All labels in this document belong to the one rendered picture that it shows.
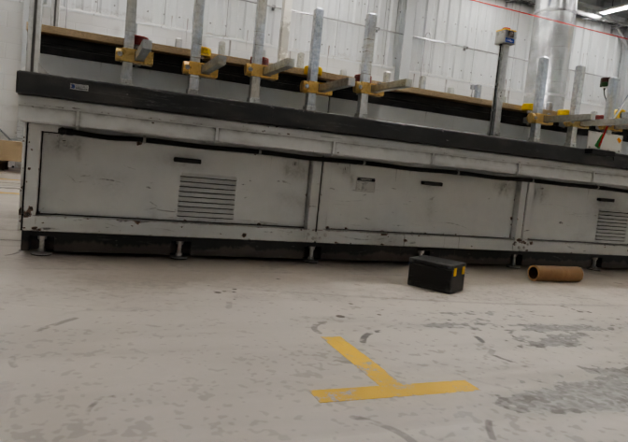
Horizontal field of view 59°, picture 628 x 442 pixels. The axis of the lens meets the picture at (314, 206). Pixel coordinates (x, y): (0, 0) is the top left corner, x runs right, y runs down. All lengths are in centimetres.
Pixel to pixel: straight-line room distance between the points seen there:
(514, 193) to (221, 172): 168
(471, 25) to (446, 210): 915
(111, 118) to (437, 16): 979
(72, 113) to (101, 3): 742
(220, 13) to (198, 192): 748
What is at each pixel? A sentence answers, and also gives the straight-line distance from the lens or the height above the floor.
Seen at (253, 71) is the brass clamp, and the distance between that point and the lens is 235.
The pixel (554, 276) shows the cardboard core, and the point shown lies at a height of 3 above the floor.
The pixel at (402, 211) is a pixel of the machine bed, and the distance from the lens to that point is 294.
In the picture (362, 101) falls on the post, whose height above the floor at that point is 77.
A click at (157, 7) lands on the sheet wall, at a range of 972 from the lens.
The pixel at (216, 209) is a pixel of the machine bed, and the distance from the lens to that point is 258.
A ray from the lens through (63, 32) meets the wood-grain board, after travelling 245.
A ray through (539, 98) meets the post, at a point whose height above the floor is 92.
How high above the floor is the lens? 47
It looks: 4 degrees down
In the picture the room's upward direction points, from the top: 6 degrees clockwise
